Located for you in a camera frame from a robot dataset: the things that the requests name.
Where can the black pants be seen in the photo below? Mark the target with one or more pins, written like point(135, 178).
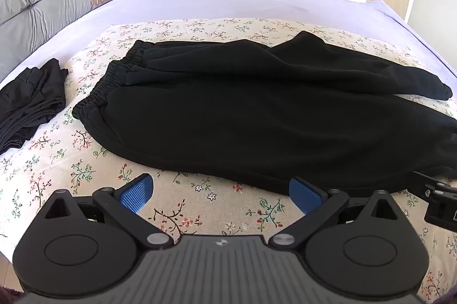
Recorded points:
point(232, 118)

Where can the folded black clothes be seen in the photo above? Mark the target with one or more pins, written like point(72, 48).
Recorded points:
point(32, 100)

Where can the floral bed cloth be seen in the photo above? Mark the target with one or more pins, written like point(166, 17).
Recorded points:
point(53, 164)

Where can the grey headboard cushion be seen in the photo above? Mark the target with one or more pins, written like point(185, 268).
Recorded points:
point(64, 4)

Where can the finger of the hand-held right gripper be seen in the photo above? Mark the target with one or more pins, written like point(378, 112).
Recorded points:
point(425, 182)

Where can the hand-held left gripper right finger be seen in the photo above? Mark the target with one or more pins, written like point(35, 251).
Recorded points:
point(303, 195)

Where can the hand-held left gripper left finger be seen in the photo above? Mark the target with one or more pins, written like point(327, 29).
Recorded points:
point(137, 191)

